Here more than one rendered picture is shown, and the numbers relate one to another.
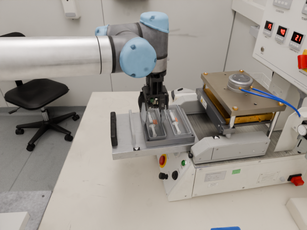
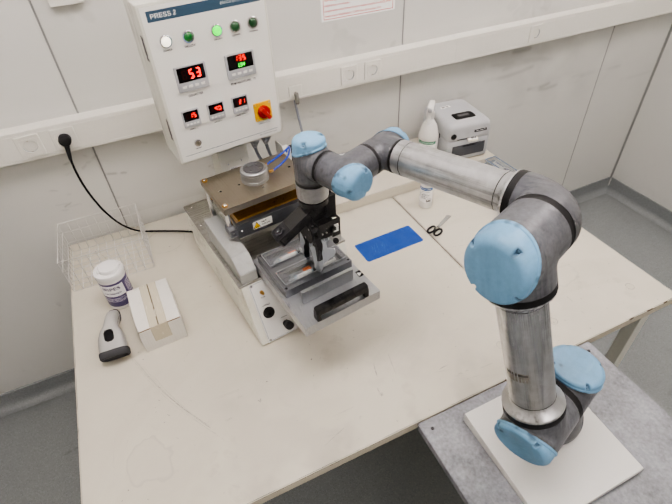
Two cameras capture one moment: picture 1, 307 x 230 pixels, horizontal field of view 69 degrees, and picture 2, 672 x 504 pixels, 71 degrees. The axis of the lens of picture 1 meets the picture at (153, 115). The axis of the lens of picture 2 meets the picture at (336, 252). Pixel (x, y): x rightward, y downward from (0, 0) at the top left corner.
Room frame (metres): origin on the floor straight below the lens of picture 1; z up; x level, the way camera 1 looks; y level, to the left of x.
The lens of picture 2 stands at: (0.90, 0.86, 1.84)
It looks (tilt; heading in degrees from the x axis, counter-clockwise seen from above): 42 degrees down; 249
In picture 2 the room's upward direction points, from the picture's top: 3 degrees counter-clockwise
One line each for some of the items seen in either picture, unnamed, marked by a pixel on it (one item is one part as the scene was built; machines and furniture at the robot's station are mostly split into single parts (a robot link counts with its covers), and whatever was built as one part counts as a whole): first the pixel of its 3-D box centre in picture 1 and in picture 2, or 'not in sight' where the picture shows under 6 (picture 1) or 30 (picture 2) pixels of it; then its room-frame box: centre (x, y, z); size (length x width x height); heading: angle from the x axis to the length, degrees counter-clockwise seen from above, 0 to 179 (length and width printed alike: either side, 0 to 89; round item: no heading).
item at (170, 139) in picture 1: (164, 123); (304, 261); (0.65, -0.04, 0.98); 0.20 x 0.17 x 0.03; 9
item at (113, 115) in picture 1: (113, 127); (341, 301); (0.62, 0.14, 0.99); 0.15 x 0.02 x 0.04; 9
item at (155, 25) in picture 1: (153, 35); (310, 159); (0.62, 0.00, 1.31); 0.09 x 0.08 x 0.11; 111
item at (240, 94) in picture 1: (248, 96); (258, 179); (0.68, -0.33, 1.08); 0.31 x 0.24 x 0.13; 9
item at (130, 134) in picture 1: (151, 127); (313, 274); (0.64, 0.01, 0.97); 0.30 x 0.22 x 0.08; 99
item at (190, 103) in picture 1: (201, 103); (229, 247); (0.82, -0.21, 0.97); 0.25 x 0.05 x 0.07; 99
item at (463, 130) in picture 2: not in sight; (455, 129); (-0.25, -0.64, 0.88); 0.25 x 0.20 x 0.17; 86
